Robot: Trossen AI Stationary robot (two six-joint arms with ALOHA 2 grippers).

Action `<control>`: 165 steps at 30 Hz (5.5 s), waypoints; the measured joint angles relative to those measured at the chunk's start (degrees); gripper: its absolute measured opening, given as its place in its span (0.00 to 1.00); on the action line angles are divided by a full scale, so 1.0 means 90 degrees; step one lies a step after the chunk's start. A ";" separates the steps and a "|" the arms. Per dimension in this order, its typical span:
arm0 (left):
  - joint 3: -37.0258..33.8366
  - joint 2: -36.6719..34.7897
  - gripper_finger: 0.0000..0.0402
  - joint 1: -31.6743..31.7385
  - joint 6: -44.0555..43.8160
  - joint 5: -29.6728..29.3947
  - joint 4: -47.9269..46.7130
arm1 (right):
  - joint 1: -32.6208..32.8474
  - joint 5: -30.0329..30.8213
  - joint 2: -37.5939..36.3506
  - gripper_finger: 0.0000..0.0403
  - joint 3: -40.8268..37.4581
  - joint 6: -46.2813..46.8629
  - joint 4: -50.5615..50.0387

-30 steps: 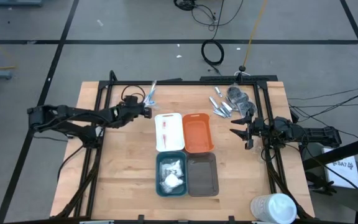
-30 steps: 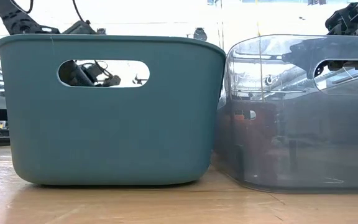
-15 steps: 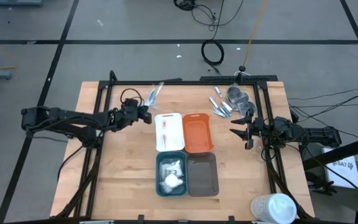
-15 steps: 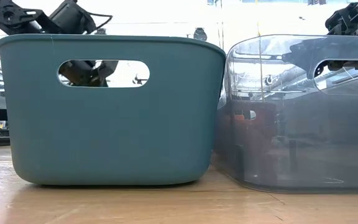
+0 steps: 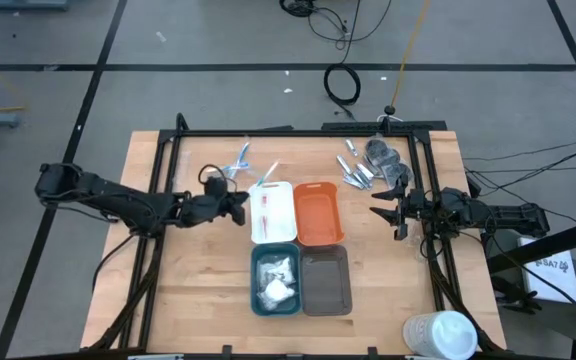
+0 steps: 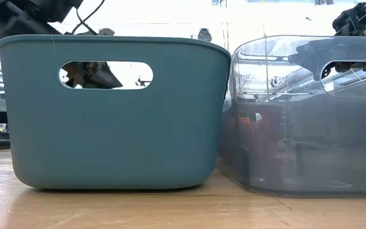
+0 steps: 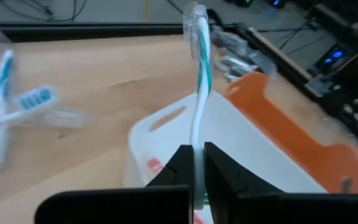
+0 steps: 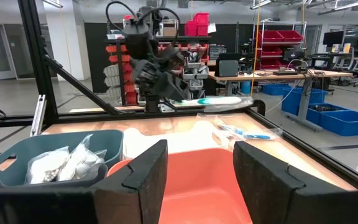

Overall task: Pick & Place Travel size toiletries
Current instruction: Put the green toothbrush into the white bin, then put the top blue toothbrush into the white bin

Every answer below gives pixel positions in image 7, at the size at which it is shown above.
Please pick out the silver foil packet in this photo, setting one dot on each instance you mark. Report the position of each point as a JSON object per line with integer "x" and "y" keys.
{"x": 238, "y": 67}

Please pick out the clear empty plastic wrapper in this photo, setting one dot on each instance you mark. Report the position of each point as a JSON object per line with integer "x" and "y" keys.
{"x": 64, "y": 118}

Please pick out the red toothbrush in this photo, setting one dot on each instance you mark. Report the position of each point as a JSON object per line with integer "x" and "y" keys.
{"x": 154, "y": 165}

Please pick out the black electronics blue light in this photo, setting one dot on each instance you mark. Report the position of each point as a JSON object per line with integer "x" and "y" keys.
{"x": 337, "y": 71}

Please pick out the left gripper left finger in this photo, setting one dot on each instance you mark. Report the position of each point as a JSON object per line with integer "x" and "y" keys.
{"x": 182, "y": 171}

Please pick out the white plastic bin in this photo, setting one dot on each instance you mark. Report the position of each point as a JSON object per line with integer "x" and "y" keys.
{"x": 228, "y": 140}

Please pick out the orange plastic bin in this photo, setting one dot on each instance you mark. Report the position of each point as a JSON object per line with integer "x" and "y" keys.
{"x": 291, "y": 130}

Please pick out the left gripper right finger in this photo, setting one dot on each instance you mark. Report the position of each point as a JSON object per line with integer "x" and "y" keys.
{"x": 222, "y": 177}

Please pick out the green white toothbrush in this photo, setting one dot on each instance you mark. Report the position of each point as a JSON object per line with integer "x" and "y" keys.
{"x": 199, "y": 124}

